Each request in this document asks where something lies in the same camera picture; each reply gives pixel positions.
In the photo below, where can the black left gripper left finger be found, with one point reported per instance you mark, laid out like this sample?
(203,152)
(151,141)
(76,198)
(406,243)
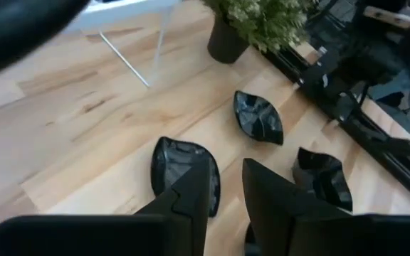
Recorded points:
(194,199)

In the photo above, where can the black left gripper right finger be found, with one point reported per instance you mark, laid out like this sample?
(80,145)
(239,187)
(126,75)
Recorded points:
(272,202)

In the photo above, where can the black wavy square mini plate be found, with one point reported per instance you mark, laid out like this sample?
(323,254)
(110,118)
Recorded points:
(326,177)

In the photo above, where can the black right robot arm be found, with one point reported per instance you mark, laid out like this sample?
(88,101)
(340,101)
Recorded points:
(368,60)

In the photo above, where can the black leaf-shaped mini plate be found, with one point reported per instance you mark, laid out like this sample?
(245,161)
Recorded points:
(258,117)
(169,163)

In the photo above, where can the green potted plant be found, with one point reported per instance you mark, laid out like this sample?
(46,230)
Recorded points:
(262,21)

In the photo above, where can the black aluminium rig frame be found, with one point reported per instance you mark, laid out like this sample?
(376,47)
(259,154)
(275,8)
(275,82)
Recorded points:
(397,165)

